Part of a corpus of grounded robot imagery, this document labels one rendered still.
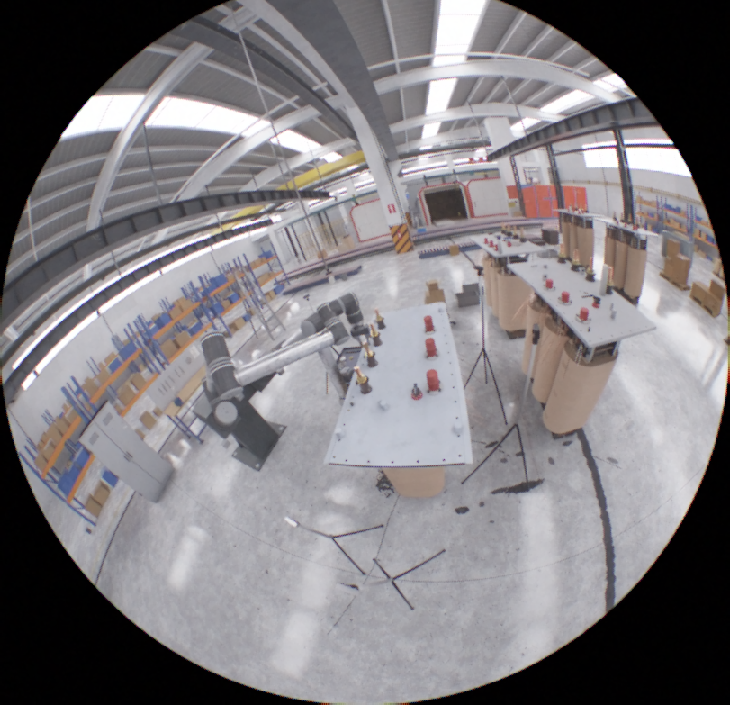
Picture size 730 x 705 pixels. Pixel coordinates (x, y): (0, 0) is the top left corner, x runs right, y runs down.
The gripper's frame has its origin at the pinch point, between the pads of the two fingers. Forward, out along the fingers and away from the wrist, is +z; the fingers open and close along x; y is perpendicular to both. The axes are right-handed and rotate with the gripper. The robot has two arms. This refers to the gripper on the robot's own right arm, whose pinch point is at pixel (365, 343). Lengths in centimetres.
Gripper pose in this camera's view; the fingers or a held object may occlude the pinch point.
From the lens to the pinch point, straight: 160.8
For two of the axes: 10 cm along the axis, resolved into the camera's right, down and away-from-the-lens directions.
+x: -9.4, 2.0, 2.6
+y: 1.1, -5.5, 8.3
